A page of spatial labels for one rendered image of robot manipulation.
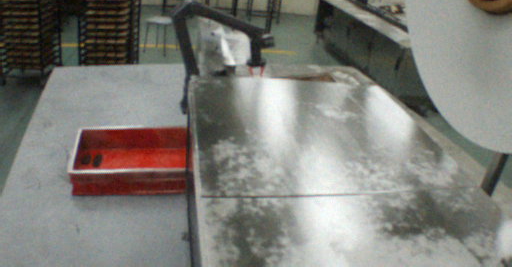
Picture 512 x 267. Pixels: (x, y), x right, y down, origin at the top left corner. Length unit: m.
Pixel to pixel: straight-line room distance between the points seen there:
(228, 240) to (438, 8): 0.37
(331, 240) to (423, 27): 0.31
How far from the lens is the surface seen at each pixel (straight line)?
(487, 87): 0.30
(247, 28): 1.96
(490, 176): 1.39
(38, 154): 1.68
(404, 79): 4.46
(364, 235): 0.58
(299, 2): 9.25
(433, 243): 0.61
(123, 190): 1.39
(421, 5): 0.38
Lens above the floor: 1.66
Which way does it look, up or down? 26 degrees down
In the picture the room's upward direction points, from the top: 7 degrees clockwise
